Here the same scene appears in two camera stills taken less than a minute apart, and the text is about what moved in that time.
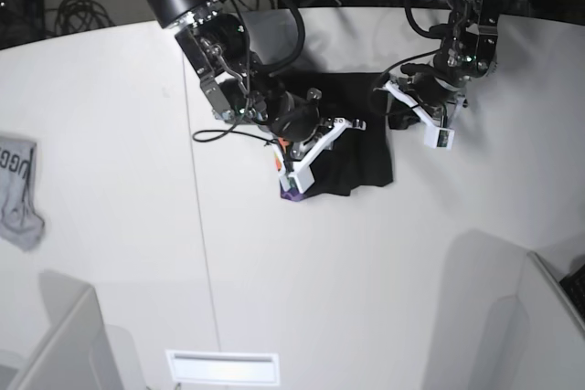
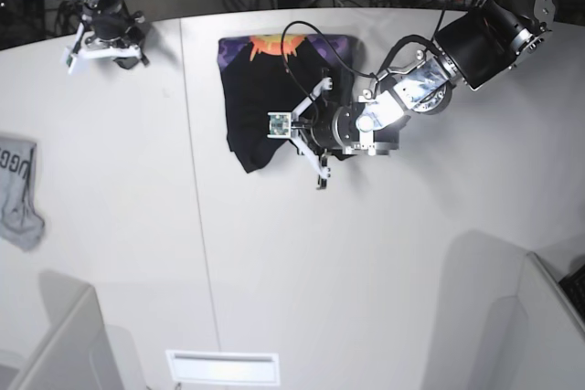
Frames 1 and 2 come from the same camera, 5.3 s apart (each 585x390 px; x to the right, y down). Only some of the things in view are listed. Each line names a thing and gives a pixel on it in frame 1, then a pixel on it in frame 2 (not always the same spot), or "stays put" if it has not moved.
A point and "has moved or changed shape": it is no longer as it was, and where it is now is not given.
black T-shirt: (354, 157) has moved or changed shape
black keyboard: (575, 284) stays put
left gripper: (295, 126) to (106, 34)
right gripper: (435, 100) to (322, 129)
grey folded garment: (19, 221) stays put
